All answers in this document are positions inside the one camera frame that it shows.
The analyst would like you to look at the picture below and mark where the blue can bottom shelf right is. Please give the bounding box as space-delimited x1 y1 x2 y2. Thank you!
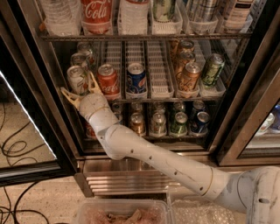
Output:
191 111 210 133

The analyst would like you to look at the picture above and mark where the orange soda can front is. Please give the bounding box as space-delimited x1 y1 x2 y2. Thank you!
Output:
178 62 202 92

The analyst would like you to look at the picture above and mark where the empty white can tray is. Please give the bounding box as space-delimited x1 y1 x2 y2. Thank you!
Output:
146 41 174 99

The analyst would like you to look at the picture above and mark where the orange soda can rear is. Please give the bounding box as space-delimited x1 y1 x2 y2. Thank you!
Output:
177 39 194 54

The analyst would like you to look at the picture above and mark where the clear bin with bubble wrap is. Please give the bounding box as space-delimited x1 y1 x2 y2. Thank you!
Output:
166 187 246 224

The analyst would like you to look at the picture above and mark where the clear water bottle left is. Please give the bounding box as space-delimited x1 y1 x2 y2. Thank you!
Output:
40 0 81 37

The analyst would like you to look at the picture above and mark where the red can bottom shelf front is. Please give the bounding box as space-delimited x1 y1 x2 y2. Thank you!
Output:
85 122 95 138

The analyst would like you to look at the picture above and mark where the orange soda can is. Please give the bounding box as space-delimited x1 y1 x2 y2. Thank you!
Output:
175 51 196 75
177 39 194 54
178 62 202 92

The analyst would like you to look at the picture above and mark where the orange can bottom shelf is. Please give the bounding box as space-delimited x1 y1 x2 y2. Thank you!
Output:
129 112 145 136

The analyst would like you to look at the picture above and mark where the white 7up can front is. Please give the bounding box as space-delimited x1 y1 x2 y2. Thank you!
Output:
67 66 89 95

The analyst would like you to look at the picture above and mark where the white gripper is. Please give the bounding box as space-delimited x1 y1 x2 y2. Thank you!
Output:
60 72 118 135

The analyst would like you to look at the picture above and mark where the clear water bottle centre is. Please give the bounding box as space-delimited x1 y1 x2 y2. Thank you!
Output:
119 0 150 35

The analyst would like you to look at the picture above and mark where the green soda can middle shelf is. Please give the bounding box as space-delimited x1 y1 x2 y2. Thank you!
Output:
201 53 225 88

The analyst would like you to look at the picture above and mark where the clear bin with brown items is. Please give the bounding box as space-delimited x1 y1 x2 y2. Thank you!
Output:
72 199 172 224

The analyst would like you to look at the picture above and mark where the white can bottom shelf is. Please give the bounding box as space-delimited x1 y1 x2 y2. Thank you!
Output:
150 112 166 136

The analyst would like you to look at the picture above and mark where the white 7up can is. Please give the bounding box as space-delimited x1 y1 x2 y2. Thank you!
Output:
67 66 89 95
77 42 96 69
70 52 88 71

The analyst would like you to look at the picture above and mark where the blue can bottom shelf left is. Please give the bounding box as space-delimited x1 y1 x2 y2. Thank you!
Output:
114 112 123 124

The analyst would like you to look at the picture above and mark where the white 7up can rear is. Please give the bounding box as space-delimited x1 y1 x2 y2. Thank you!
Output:
77 42 96 69

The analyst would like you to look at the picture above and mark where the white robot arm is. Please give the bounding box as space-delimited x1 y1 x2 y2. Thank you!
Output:
60 79 280 224

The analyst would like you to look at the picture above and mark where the blue pepsi can middle shelf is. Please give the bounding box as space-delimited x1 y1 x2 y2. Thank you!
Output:
127 63 146 94

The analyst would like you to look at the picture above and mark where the red coca-cola bottle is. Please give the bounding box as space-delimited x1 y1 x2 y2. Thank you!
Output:
80 0 113 35

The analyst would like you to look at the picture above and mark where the red coca-cola can middle shelf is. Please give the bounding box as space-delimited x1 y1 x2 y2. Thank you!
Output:
97 64 120 100

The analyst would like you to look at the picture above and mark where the clear water bottle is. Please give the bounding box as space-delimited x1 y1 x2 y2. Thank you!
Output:
40 0 81 37
119 0 150 35

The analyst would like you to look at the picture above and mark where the green can bottom shelf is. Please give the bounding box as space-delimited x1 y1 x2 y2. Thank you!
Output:
170 112 187 136

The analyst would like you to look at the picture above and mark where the open fridge glass door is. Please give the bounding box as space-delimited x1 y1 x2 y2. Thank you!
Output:
0 20 76 186

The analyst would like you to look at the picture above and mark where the stainless steel fridge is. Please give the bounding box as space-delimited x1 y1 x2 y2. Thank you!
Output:
0 0 280 199

